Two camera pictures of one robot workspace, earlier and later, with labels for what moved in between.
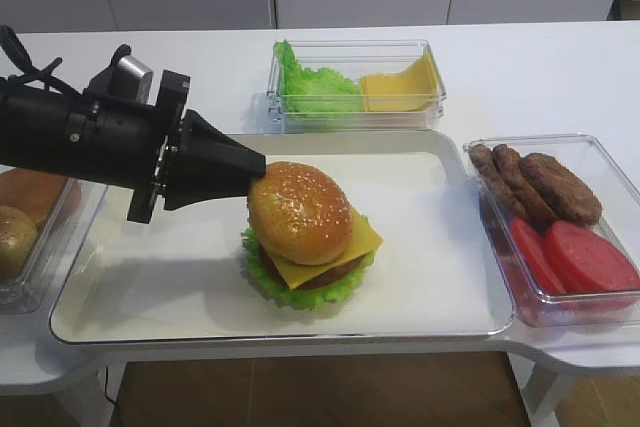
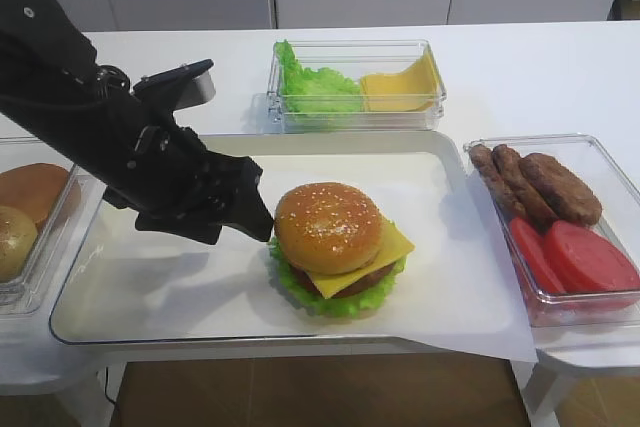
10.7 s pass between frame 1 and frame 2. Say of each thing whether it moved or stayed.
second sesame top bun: stayed
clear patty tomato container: stayed
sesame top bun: moved
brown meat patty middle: stayed
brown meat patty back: stayed
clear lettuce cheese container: stayed
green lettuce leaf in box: stayed
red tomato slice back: stayed
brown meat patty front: stayed
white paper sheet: moved
